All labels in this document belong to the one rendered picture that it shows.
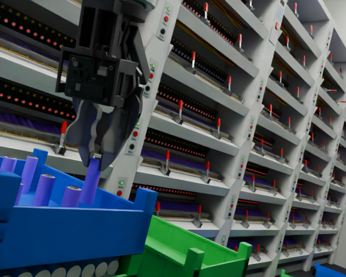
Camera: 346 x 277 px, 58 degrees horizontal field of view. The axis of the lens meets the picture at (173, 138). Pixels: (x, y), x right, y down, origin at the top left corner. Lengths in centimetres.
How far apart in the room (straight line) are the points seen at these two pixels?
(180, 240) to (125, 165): 37
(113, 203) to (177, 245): 33
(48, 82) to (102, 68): 52
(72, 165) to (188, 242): 40
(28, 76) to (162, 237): 51
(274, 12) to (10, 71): 128
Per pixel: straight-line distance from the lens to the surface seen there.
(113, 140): 41
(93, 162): 44
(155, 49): 107
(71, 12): 92
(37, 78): 86
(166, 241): 78
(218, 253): 71
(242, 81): 164
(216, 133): 139
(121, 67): 36
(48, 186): 41
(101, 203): 48
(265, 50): 165
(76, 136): 42
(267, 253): 222
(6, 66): 83
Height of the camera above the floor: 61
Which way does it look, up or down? 3 degrees up
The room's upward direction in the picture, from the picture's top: 15 degrees clockwise
